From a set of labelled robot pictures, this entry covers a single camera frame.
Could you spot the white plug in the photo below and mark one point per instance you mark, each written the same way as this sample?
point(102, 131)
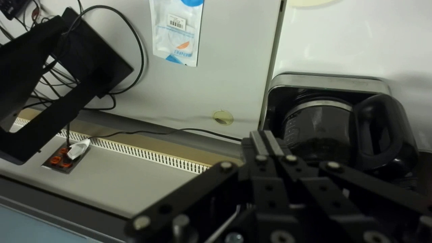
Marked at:
point(78, 149)

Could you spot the black power strip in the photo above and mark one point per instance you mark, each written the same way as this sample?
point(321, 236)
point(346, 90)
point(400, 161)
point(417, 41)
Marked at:
point(11, 6)

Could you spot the black stand with base plate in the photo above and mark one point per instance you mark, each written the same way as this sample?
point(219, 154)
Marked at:
point(30, 67)

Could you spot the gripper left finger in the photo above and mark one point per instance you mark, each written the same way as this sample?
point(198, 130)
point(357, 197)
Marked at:
point(189, 199)

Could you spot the socket box with orange plugs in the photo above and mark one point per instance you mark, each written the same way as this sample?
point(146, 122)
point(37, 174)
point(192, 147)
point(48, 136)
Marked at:
point(60, 160)

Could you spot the white and blue plastic packet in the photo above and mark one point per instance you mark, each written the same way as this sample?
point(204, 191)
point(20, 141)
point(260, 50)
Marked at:
point(177, 33)

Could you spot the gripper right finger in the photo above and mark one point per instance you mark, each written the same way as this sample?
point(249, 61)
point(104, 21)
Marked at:
point(371, 187)

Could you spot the black glass coffee carafe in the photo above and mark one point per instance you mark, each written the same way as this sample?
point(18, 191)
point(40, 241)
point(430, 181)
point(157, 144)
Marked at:
point(320, 125)

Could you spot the silver and black coffeemaker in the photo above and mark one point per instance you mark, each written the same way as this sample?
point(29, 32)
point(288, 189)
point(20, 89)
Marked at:
point(324, 82)

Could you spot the blue screen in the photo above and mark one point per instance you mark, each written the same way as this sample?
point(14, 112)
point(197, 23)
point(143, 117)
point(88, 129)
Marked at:
point(30, 227)

